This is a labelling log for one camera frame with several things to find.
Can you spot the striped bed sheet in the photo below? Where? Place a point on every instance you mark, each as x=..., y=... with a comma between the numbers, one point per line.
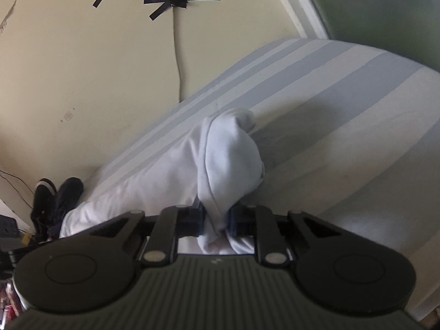
x=326, y=137

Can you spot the white printed T-shirt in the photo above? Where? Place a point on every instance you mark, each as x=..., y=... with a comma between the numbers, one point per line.
x=172, y=178

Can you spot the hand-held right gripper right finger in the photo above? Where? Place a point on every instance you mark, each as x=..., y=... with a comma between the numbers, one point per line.
x=235, y=221

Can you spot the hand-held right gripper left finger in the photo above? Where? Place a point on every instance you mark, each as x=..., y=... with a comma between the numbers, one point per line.
x=195, y=221

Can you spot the black shoe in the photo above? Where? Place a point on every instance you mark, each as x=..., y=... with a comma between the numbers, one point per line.
x=67, y=197
x=43, y=202

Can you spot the frosted glass door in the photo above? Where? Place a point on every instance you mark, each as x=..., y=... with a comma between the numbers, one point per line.
x=361, y=13

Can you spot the black device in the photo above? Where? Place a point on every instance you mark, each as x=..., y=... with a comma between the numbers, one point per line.
x=8, y=233

